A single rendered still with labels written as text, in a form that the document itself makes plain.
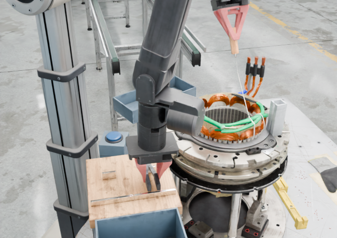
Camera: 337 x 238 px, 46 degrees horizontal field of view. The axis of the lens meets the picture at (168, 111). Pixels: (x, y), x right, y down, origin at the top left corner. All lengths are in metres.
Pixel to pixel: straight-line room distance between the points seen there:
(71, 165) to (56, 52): 0.38
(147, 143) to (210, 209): 0.51
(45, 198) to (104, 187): 1.64
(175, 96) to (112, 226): 0.30
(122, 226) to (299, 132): 0.99
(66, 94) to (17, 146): 1.86
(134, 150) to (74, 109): 0.44
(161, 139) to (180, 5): 0.27
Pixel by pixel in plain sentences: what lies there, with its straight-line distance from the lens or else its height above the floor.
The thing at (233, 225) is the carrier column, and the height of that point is 0.88.
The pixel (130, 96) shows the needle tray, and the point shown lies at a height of 1.05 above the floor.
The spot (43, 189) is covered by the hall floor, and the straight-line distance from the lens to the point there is 2.58.
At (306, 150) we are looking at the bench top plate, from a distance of 1.55.
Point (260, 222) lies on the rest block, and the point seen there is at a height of 0.84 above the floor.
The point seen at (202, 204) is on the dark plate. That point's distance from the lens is 1.25.
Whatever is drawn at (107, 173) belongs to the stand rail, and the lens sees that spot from 0.90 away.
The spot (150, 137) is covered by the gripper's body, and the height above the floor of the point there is 1.21.
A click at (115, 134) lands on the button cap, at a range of 1.08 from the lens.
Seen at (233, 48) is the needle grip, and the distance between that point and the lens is 0.93.
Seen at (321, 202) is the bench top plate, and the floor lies 0.78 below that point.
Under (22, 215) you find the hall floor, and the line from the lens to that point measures 2.45.
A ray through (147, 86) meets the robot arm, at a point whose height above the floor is 1.33.
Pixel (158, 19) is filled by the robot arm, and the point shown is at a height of 1.45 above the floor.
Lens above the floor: 1.65
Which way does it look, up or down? 31 degrees down
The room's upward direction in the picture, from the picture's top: straight up
